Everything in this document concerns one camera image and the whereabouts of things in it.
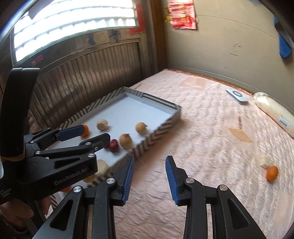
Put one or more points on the wooden corner post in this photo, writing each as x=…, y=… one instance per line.
x=156, y=41

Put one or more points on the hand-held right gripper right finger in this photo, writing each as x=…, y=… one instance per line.
x=171, y=181

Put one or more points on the small red sticker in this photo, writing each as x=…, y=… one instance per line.
x=37, y=59

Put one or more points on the red jujube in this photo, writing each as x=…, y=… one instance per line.
x=113, y=145

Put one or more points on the blue paper cutout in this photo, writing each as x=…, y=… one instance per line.
x=91, y=41
x=114, y=36

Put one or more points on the red wall decoration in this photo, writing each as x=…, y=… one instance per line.
x=183, y=16

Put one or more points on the person's left hand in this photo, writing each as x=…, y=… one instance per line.
x=12, y=216

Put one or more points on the striped cardboard box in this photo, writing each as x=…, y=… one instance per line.
x=151, y=140

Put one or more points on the white flat device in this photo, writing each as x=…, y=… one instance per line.
x=237, y=96

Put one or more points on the beige cake cube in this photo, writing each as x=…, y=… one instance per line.
x=102, y=166

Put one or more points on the red paper strip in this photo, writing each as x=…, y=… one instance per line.
x=137, y=28

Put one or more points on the plastic-wrapped white radish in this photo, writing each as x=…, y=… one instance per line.
x=273, y=110

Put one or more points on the brown longan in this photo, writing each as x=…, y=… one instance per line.
x=126, y=140
x=140, y=128

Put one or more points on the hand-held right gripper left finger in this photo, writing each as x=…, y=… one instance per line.
x=128, y=180

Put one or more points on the window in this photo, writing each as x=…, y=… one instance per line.
x=69, y=25

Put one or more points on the wooden slatted panel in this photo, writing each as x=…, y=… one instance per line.
x=91, y=78

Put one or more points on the pink quilted blanket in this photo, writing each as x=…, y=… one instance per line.
x=206, y=137

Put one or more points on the blue cloth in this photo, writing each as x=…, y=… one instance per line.
x=284, y=46

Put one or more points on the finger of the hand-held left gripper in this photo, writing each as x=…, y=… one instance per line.
x=71, y=132
x=98, y=142

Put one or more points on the round beige cake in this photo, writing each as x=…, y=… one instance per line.
x=102, y=124

